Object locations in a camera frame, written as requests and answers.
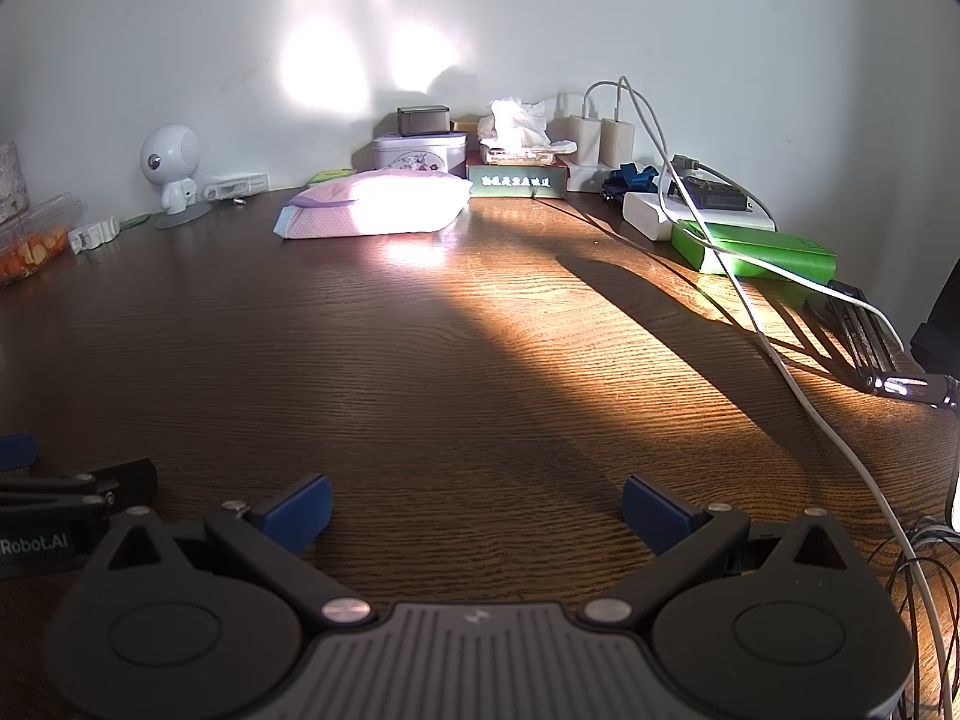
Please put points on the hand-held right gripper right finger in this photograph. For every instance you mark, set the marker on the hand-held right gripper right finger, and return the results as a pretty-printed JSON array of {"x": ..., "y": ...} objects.
[{"x": 652, "y": 510}]

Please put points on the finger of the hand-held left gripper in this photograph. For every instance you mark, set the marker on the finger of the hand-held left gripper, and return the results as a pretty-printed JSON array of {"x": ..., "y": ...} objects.
[
  {"x": 15, "y": 454},
  {"x": 82, "y": 491}
]

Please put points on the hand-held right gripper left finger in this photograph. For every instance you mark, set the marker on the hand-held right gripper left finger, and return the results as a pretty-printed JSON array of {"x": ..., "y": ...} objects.
[{"x": 300, "y": 514}]

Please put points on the pink and blue mesh vest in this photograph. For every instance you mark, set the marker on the pink and blue mesh vest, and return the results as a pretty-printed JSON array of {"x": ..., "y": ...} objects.
[{"x": 375, "y": 202}]

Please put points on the clear container with orange food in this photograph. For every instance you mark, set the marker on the clear container with orange food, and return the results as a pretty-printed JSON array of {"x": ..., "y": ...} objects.
[{"x": 34, "y": 244}]

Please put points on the white plastic buckle device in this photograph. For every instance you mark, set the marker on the white plastic buckle device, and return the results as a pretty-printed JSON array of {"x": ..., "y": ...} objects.
[{"x": 94, "y": 234}]

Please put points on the textured purple-white vase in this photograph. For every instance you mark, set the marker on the textured purple-white vase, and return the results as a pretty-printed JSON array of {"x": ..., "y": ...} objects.
[{"x": 10, "y": 180}]

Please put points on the black folding stand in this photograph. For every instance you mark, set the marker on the black folding stand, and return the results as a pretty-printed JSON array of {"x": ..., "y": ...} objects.
[{"x": 862, "y": 330}]

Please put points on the white power bank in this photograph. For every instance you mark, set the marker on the white power bank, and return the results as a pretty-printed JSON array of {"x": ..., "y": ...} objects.
[{"x": 649, "y": 216}]

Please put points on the black electronic device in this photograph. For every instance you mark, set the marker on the black electronic device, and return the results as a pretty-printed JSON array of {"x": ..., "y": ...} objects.
[{"x": 712, "y": 195}]

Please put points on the black object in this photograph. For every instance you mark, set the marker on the black object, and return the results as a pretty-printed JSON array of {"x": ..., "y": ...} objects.
[{"x": 941, "y": 337}]

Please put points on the green tissue pack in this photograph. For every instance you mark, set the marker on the green tissue pack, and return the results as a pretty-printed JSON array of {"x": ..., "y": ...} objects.
[{"x": 330, "y": 177}]

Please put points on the white power strip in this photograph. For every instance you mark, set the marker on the white power strip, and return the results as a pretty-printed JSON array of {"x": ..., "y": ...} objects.
[{"x": 585, "y": 178}]

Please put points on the red and green box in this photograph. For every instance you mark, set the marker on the red and green box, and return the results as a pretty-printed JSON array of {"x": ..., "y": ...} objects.
[{"x": 517, "y": 181}]

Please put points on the floral tin box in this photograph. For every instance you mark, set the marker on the floral tin box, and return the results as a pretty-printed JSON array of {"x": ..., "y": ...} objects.
[{"x": 420, "y": 152}]

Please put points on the crumpled white tissue bag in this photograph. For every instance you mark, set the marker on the crumpled white tissue bag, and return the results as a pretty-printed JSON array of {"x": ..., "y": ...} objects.
[{"x": 517, "y": 124}]

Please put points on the dark grey metal box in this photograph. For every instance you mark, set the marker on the dark grey metal box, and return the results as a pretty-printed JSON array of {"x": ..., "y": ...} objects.
[{"x": 424, "y": 121}]

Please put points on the white robot-shaped camera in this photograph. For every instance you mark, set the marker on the white robot-shaped camera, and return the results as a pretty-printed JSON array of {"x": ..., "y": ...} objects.
[{"x": 171, "y": 157}]

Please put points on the white wall charger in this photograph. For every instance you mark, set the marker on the white wall charger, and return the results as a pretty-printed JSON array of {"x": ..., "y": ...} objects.
[
  {"x": 617, "y": 142},
  {"x": 584, "y": 139}
]

